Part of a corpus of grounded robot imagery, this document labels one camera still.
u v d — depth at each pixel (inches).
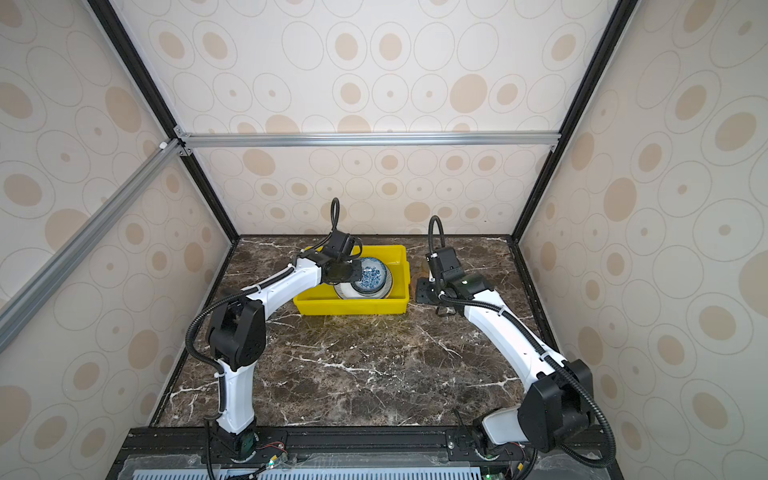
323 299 36.9
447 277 24.1
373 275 38.3
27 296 20.8
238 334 20.5
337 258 29.3
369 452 28.7
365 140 34.5
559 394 15.8
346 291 38.9
